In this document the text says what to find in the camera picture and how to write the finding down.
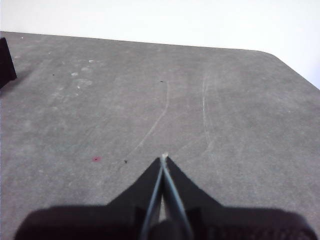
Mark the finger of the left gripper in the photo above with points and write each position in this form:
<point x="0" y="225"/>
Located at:
<point x="237" y="222"/>
<point x="100" y="222"/>

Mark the black plate rack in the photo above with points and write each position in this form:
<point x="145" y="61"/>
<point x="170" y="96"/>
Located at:
<point x="6" y="65"/>

